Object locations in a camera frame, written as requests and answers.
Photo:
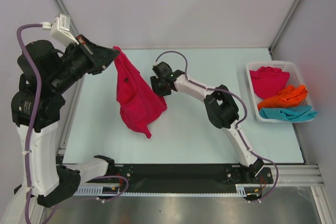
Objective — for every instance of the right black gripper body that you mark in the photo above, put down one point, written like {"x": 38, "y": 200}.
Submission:
{"x": 158, "y": 87}

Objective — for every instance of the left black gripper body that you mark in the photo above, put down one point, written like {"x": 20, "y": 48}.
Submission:
{"x": 77, "y": 63}

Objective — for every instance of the magenta red t shirt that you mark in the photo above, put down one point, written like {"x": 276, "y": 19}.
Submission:
{"x": 139, "y": 105}
{"x": 268, "y": 81}

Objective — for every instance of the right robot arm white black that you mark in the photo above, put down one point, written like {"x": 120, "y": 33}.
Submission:
{"x": 221, "y": 108}

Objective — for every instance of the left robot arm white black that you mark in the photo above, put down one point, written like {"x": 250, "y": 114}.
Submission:
{"x": 39, "y": 101}

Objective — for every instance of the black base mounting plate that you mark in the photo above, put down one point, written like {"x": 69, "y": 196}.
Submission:
{"x": 190, "y": 178}

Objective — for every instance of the orange t shirt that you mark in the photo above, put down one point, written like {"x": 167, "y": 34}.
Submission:
{"x": 288, "y": 97}

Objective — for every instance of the teal t shirt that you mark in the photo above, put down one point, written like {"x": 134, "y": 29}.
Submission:
{"x": 292, "y": 114}

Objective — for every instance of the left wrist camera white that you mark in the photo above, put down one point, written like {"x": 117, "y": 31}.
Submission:
{"x": 60, "y": 30}

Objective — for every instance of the white slotted cable duct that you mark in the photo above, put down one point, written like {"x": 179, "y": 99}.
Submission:
{"x": 113, "y": 190}

